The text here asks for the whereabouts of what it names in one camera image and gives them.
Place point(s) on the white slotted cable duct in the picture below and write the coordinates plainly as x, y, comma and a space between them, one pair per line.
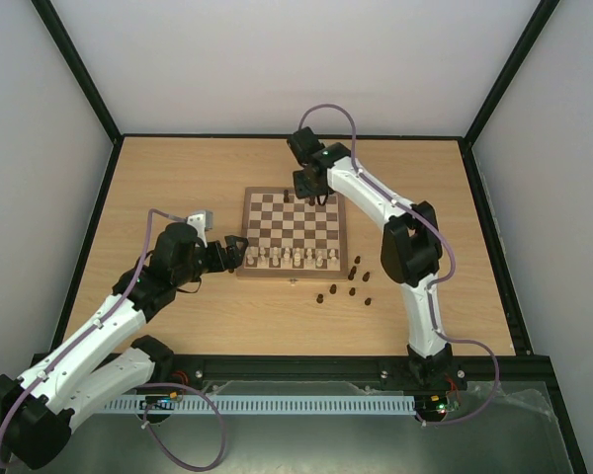
396, 405

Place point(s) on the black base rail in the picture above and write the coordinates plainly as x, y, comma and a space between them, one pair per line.
382, 372

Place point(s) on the black frame post right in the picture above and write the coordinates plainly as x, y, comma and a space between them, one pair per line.
520, 51

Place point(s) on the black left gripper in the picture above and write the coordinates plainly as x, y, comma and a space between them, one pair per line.
235, 258

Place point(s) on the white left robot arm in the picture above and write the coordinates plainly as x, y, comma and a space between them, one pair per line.
42, 407

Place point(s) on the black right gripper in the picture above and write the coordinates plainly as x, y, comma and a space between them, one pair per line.
305, 184

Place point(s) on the black frame post left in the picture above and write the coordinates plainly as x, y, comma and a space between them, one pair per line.
64, 43

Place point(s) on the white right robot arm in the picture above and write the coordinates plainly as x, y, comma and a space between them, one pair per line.
410, 245

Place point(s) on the wooden chess board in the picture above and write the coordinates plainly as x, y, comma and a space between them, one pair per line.
269, 222

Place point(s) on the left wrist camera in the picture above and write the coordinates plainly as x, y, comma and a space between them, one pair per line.
201, 220

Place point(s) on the black frame post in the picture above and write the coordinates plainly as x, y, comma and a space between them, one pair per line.
520, 51
64, 43

